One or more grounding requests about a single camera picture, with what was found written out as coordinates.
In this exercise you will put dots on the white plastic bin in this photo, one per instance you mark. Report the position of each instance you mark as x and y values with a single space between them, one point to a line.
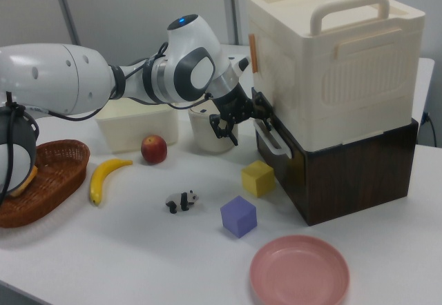
138 129

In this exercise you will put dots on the purple cube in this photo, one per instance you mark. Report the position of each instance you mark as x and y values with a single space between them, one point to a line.
238 217

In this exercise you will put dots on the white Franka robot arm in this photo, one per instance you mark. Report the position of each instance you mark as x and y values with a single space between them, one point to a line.
52 74

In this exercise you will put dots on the red apple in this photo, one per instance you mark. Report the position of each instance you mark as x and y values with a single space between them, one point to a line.
154 149

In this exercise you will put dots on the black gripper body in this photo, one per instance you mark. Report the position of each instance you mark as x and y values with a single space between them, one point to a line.
235 106

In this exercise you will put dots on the brown wicker basket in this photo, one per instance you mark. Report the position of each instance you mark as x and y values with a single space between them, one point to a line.
58 180

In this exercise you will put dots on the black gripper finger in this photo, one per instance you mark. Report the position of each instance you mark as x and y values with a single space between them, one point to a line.
262 110
222 129

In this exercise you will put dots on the black white panda toy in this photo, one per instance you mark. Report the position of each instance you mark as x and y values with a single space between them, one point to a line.
184 199

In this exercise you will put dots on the brown wooden drawer cabinet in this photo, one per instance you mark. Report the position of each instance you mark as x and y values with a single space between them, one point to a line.
362 180

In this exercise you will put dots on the yellow banana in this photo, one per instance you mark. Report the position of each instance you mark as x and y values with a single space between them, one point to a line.
103 174

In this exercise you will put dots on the pink plate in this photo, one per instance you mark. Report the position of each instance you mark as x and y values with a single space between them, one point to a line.
298 270

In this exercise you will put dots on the cream small trash can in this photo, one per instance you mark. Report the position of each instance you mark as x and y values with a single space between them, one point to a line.
203 136

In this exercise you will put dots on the yellow cube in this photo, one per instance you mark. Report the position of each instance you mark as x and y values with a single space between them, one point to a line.
257 179

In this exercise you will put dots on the cream plastic storage box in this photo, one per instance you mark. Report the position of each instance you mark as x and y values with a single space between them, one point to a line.
345 60

